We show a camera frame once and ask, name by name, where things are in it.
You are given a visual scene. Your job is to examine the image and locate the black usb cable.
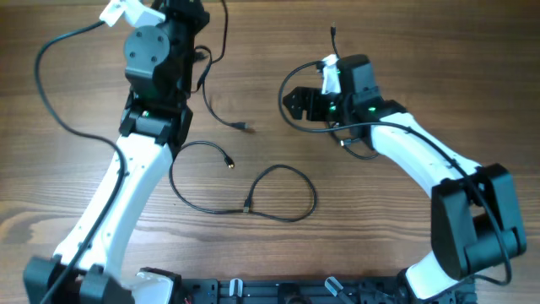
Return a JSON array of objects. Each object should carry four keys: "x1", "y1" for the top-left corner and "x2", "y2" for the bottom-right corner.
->
[
  {"x1": 328, "y1": 21, "x2": 381, "y2": 161},
  {"x1": 192, "y1": 0, "x2": 251, "y2": 131},
  {"x1": 168, "y1": 140, "x2": 318, "y2": 224}
]

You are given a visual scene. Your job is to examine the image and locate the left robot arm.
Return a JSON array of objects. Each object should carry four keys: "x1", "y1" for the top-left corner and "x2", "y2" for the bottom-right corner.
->
[{"x1": 23, "y1": 0, "x2": 209, "y2": 303}]

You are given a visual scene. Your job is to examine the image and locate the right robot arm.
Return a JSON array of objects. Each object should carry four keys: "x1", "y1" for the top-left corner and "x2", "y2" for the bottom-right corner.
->
[{"x1": 278, "y1": 54, "x2": 527, "y2": 303}]

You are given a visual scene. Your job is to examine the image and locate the right camera black cable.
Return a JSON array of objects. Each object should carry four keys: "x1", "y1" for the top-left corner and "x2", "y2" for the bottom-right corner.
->
[{"x1": 277, "y1": 60, "x2": 514, "y2": 287}]

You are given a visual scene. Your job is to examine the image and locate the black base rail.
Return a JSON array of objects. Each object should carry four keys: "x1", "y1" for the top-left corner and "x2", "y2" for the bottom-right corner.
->
[{"x1": 176, "y1": 274, "x2": 478, "y2": 304}]

